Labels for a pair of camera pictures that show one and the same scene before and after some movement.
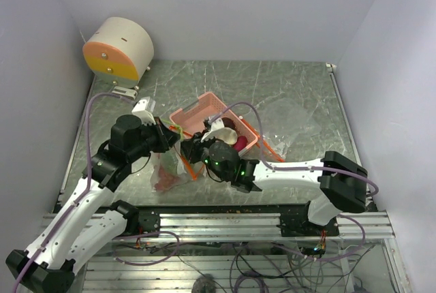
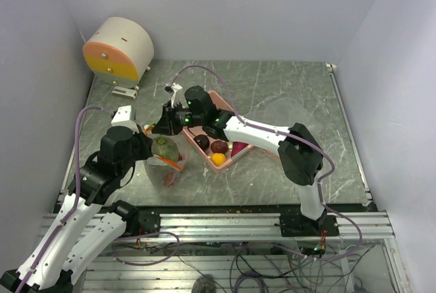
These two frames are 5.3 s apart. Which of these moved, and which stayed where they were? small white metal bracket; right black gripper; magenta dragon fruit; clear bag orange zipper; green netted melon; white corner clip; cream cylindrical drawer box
Moved: right black gripper; green netted melon; clear bag orange zipper
Stayed: white corner clip; magenta dragon fruit; small white metal bracket; cream cylindrical drawer box
